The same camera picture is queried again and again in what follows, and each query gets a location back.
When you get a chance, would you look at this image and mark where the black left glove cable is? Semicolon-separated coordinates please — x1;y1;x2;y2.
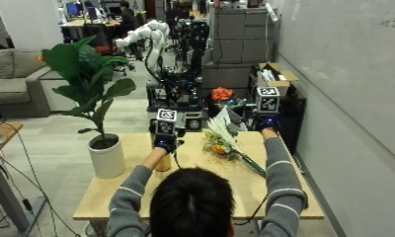
172;149;184;170

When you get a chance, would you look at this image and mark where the computer monitor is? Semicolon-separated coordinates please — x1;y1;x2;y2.
64;2;83;19

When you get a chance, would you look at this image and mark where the black glove cable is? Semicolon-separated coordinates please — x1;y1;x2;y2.
172;149;184;170
233;195;269;227

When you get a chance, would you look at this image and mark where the black storage rack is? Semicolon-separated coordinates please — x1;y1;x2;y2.
248;84;308;156

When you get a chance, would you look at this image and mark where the black floor cable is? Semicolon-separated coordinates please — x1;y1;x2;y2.
0;121;81;237

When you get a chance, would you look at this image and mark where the marker cube on right glove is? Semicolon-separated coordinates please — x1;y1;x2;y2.
255;86;281;115

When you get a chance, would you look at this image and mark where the wooden side desk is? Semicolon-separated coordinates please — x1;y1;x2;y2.
0;121;48;232

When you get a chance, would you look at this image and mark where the open cardboard box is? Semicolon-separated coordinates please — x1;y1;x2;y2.
248;61;300;98

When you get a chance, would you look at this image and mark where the red office chair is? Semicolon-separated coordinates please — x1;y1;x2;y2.
92;44;119;56

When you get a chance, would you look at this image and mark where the grey sofa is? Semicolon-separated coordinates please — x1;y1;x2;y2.
0;47;76;119

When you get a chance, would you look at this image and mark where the orange flower bunch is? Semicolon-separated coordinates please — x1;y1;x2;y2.
211;86;236;103

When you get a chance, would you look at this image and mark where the marker cube on glove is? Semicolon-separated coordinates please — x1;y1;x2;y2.
153;108;179;137
255;86;281;115

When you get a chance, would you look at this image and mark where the white round plant pot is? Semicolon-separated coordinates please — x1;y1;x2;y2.
87;132;127;180

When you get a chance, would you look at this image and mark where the green large-leaf plant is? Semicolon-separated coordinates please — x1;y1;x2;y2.
41;35;139;141

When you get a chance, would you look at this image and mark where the grey metal cabinet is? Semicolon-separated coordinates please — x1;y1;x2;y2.
200;7;277;100

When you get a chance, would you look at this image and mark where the person's right hand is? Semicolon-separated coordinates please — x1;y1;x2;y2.
253;115;281;133

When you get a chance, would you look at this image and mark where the wooden office desk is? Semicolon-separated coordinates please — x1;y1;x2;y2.
57;18;123;41

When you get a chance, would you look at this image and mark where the black robot rig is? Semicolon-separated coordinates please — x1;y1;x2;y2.
145;19;212;114

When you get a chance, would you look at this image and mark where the wall whiteboard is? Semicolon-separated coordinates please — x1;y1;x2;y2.
273;0;395;167

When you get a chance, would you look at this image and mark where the black device with round dial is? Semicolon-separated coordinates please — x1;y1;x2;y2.
181;111;204;131

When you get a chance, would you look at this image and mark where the person's left hand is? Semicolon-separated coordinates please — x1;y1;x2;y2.
151;132;185;154

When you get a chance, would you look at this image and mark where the black right glove cable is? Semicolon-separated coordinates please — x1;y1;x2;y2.
233;195;269;227

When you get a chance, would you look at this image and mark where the the person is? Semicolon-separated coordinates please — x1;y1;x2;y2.
105;126;309;237

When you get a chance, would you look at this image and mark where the wrapped flower bouquet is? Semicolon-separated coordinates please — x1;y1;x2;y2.
201;105;268;179

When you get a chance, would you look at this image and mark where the marker cube on left glove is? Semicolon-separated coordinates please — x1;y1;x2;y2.
153;108;179;137

